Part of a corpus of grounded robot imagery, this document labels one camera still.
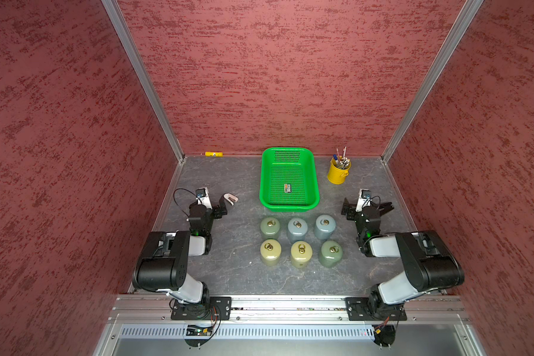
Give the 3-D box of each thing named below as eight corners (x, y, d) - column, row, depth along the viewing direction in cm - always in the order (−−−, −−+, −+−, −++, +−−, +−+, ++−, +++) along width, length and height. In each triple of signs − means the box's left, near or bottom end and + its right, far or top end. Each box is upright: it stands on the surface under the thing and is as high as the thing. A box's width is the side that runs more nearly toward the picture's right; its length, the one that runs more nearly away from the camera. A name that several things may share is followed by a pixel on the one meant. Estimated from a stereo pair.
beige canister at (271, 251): (260, 267, 85) (259, 259, 78) (261, 247, 90) (260, 239, 83) (280, 267, 85) (281, 259, 78) (280, 248, 90) (281, 239, 83)
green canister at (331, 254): (319, 267, 85) (324, 259, 78) (317, 248, 90) (321, 239, 83) (338, 267, 85) (344, 259, 78) (334, 248, 90) (340, 239, 83)
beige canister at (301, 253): (290, 268, 85) (292, 260, 78) (290, 249, 89) (291, 240, 82) (310, 268, 85) (313, 260, 78) (308, 249, 89) (311, 240, 82)
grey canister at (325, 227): (314, 239, 93) (318, 229, 85) (312, 224, 97) (315, 214, 90) (332, 239, 93) (337, 229, 85) (329, 225, 97) (334, 214, 90)
